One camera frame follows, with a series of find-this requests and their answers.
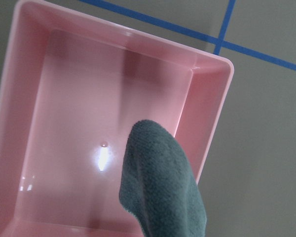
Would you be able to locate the grey pink cleaning cloth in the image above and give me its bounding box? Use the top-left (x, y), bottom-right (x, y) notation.
top-left (119, 120), bottom-right (207, 237)

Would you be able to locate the pink plastic bin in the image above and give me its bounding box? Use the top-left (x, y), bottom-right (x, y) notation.
top-left (0, 0), bottom-right (234, 237)

